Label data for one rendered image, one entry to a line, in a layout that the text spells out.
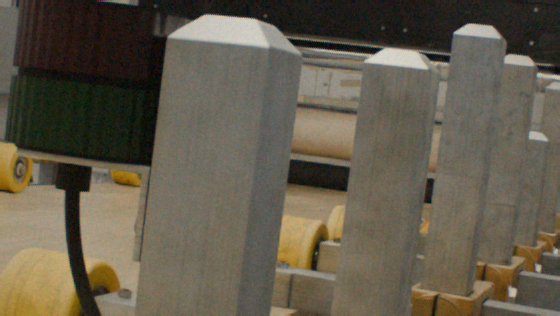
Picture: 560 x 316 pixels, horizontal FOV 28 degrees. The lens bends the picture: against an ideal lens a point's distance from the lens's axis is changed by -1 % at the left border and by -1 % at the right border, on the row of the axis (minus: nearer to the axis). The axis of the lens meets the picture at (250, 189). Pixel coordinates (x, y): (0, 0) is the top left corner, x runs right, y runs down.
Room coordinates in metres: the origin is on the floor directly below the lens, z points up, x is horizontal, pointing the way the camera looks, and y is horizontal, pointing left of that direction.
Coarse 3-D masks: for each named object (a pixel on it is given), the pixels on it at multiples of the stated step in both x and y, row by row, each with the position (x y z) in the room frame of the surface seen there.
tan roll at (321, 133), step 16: (304, 112) 3.05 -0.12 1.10; (320, 112) 3.05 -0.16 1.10; (336, 112) 3.05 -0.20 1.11; (304, 128) 3.02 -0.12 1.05; (320, 128) 3.01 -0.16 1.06; (336, 128) 3.00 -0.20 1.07; (352, 128) 2.98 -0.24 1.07; (304, 144) 3.03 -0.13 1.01; (320, 144) 3.01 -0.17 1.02; (336, 144) 2.99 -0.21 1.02; (352, 144) 2.98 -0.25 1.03; (432, 144) 2.91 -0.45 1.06; (432, 160) 2.91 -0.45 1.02
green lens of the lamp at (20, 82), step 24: (24, 96) 0.37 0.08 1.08; (48, 96) 0.36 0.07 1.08; (72, 96) 0.36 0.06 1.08; (96, 96) 0.36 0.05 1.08; (120, 96) 0.36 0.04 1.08; (144, 96) 0.36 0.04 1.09; (24, 120) 0.37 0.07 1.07; (48, 120) 0.36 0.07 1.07; (72, 120) 0.36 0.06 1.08; (96, 120) 0.36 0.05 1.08; (120, 120) 0.36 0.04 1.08; (144, 120) 0.36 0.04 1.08; (24, 144) 0.36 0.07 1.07; (48, 144) 0.36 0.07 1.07; (72, 144) 0.36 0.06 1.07; (96, 144) 0.36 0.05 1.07; (120, 144) 0.36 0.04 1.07; (144, 144) 0.36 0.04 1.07
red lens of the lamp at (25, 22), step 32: (32, 0) 0.37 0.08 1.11; (32, 32) 0.37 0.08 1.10; (64, 32) 0.36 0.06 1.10; (96, 32) 0.36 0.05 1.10; (128, 32) 0.36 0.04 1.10; (160, 32) 0.37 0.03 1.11; (32, 64) 0.36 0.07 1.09; (64, 64) 0.36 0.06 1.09; (96, 64) 0.36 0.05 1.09; (128, 64) 0.36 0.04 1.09; (160, 64) 0.37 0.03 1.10
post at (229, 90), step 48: (192, 48) 0.36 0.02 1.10; (240, 48) 0.35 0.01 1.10; (288, 48) 0.37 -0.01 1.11; (192, 96) 0.36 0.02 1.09; (240, 96) 0.35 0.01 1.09; (288, 96) 0.37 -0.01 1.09; (192, 144) 0.36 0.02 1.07; (240, 144) 0.35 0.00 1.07; (288, 144) 0.38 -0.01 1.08; (192, 192) 0.36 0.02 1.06; (240, 192) 0.35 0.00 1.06; (144, 240) 0.36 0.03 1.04; (192, 240) 0.36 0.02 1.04; (240, 240) 0.35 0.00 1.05; (144, 288) 0.36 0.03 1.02; (192, 288) 0.35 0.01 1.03; (240, 288) 0.35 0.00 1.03
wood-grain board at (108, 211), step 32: (0, 192) 1.86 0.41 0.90; (32, 192) 1.93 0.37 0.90; (64, 192) 2.01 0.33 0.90; (96, 192) 2.09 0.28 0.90; (128, 192) 2.18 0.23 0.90; (288, 192) 2.74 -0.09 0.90; (320, 192) 2.89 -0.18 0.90; (0, 224) 1.45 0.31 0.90; (32, 224) 1.49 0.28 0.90; (64, 224) 1.53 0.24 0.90; (96, 224) 1.59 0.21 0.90; (128, 224) 1.64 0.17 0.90; (0, 256) 1.18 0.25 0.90; (96, 256) 1.28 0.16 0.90; (128, 256) 1.31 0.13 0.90; (128, 288) 1.09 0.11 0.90
